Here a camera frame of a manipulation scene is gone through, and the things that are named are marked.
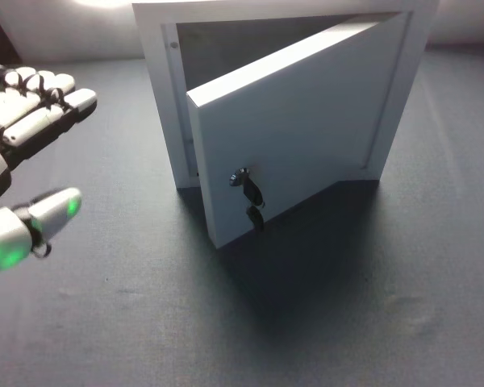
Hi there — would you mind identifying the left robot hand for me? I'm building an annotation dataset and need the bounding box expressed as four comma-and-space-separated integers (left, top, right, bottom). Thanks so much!
0, 64, 98, 279

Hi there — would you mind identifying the grey board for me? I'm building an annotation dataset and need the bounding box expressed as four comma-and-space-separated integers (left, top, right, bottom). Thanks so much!
185, 10, 407, 249

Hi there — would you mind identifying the large white box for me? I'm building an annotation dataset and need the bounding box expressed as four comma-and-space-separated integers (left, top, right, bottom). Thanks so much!
131, 0, 440, 190

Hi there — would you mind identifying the grey table cloth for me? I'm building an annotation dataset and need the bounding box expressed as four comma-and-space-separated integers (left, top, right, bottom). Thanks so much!
0, 40, 484, 387

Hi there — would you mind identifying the black-headed key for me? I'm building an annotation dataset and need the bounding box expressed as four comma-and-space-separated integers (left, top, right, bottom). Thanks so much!
241, 176, 266, 208

